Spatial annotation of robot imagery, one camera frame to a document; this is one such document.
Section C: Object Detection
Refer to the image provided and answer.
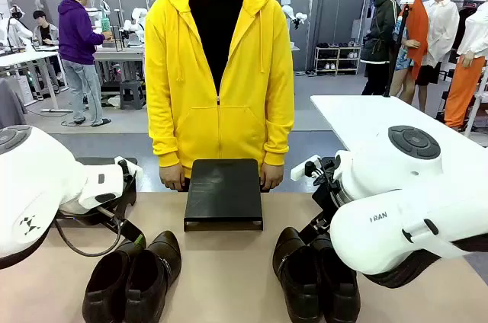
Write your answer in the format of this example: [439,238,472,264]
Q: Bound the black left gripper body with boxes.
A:
[96,204,130,232]

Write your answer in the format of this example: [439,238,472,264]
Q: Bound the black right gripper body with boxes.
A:
[311,168,343,225]

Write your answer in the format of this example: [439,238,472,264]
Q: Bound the black leather loafer shoe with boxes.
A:
[271,226,326,323]
[311,234,361,323]
[124,230,182,323]
[82,238,148,323]

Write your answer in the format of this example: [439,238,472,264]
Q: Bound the person's left forearm yellow sleeve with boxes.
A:
[262,101,296,168]

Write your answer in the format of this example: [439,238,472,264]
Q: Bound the person's right forearm yellow sleeve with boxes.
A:
[151,101,183,168]

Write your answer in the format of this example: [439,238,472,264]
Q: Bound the black shoe stand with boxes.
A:
[183,158,265,232]
[56,156,139,225]

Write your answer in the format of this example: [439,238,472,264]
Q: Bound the person in yellow hoodie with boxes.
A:
[143,0,296,191]

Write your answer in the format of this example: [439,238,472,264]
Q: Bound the person in purple hoodie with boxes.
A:
[57,0,114,128]

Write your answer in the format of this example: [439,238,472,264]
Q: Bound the seated person dark hair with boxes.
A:
[31,9,63,86]

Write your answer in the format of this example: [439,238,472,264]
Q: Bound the person in white shirt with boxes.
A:
[413,0,461,114]

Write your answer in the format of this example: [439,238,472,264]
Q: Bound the person's left hand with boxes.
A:
[259,164,284,192]

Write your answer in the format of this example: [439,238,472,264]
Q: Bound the person's right hand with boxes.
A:
[159,164,186,192]

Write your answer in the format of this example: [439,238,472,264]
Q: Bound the white table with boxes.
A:
[310,94,488,151]

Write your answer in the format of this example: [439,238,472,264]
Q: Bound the grey plastic step stool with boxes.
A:
[118,79,146,111]

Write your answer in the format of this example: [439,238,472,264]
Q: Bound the white shoe rack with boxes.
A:
[313,44,362,77]

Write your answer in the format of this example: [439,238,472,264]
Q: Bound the grey cloth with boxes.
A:
[0,78,28,130]

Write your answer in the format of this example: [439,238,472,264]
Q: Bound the mannequin in dark jacket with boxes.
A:
[359,0,406,97]

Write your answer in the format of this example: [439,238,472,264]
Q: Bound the mannequin white top orange trousers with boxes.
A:
[443,0,488,130]

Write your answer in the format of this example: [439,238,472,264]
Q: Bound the white background desk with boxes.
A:
[0,50,61,111]

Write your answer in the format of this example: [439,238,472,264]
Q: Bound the mannequin orange top beige hat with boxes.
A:
[388,0,432,106]

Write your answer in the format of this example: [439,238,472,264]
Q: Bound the white background robot with headset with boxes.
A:
[0,4,34,49]

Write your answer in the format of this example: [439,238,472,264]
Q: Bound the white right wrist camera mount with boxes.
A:
[290,154,322,181]

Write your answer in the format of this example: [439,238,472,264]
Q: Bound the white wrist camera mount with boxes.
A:
[113,155,143,184]
[290,154,322,181]

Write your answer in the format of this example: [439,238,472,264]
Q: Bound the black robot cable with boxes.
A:
[53,217,124,258]

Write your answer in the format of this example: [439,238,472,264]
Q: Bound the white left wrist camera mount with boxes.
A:
[113,155,143,184]

